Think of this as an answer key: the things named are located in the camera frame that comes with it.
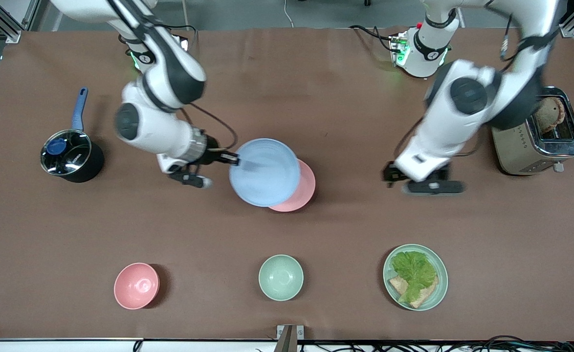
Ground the blue plate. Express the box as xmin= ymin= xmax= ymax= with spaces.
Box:
xmin=229 ymin=138 xmax=301 ymax=208

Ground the metal bracket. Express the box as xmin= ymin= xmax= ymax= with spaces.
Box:
xmin=276 ymin=325 xmax=305 ymax=352

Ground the black base cable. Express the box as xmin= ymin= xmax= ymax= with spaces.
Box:
xmin=349 ymin=24 xmax=397 ymax=52

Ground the glass lid with blue knob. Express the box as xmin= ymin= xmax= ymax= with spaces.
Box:
xmin=41 ymin=129 xmax=93 ymax=176

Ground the brown bread slice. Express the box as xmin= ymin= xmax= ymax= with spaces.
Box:
xmin=389 ymin=275 xmax=439 ymax=309

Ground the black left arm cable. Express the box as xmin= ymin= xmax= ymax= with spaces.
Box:
xmin=499 ymin=14 xmax=559 ymax=62

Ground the silver toaster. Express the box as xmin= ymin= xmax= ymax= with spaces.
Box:
xmin=491 ymin=87 xmax=574 ymax=176

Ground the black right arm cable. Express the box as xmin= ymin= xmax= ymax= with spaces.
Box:
xmin=183 ymin=101 xmax=239 ymax=150

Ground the pink bowl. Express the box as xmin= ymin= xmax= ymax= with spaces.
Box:
xmin=114 ymin=263 xmax=160 ymax=310

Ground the brown table cover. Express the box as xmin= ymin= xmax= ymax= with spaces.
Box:
xmin=0 ymin=27 xmax=574 ymax=342

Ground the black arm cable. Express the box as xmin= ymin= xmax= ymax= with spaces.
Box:
xmin=499 ymin=14 xmax=559 ymax=62
xmin=183 ymin=101 xmax=239 ymax=150

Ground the green plate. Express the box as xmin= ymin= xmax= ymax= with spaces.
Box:
xmin=383 ymin=244 xmax=449 ymax=311

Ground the pink plate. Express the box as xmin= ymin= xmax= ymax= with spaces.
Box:
xmin=267 ymin=159 xmax=316 ymax=213

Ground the black saucepan with blue handle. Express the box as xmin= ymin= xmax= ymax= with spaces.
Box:
xmin=41 ymin=87 xmax=105 ymax=183

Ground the green bowl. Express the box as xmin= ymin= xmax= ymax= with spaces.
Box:
xmin=259 ymin=254 xmax=304 ymax=302

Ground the green lettuce leaf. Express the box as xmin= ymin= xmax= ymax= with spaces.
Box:
xmin=390 ymin=251 xmax=438 ymax=304

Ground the brown toast slice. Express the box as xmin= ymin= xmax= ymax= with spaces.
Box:
xmin=533 ymin=96 xmax=566 ymax=134

